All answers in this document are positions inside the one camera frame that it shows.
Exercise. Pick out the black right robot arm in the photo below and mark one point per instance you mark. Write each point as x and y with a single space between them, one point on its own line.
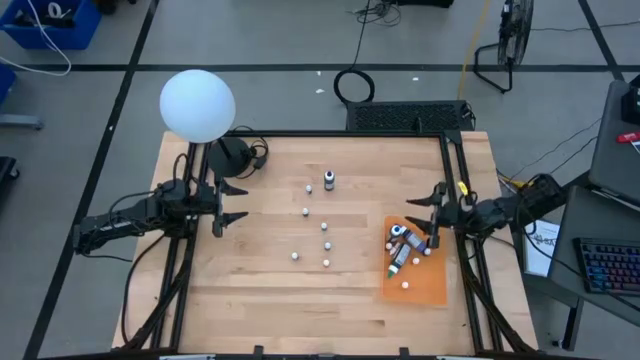
505 207

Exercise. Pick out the small grey-capped bottle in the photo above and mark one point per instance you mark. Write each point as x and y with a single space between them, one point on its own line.
329 180

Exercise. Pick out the black equipment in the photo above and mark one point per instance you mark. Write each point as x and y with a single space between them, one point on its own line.
7 172

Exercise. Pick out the grey metal foot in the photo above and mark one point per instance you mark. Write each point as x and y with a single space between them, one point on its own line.
20 121

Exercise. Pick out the red object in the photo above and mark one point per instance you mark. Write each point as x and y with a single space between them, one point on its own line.
629 137

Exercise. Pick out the white globe lamp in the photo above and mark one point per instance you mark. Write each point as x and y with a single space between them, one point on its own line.
197 106

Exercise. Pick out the large purple food coloring bottle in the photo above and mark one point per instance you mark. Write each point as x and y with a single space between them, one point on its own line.
415 241

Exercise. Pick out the large green food coloring bottle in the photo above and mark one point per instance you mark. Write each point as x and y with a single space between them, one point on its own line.
400 256

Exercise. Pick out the large blue food coloring bottle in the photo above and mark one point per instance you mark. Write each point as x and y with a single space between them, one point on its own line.
396 230

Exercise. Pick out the black floor fan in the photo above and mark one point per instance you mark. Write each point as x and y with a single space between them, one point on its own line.
515 30

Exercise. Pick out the dark grey keyboard desk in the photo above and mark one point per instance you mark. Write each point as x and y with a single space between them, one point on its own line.
562 260

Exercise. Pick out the black device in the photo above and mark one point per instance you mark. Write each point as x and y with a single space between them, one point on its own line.
632 102

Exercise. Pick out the blue plastic floor bin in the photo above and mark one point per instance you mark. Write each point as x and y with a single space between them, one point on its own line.
85 30

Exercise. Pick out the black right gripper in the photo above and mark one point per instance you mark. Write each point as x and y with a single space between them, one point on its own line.
445 215

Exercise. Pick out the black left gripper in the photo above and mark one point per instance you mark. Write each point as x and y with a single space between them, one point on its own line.
218 207

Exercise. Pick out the white printed paper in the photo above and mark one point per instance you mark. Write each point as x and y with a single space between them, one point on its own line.
542 250

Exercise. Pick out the black perforated case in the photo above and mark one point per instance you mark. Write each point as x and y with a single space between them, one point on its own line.
410 116

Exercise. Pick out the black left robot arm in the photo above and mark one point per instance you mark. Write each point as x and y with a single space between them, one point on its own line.
125 220

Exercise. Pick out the orange translucent plastic bin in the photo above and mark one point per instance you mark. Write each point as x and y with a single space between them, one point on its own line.
425 290

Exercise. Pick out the backlit black keyboard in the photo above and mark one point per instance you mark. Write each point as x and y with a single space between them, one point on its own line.
607 265

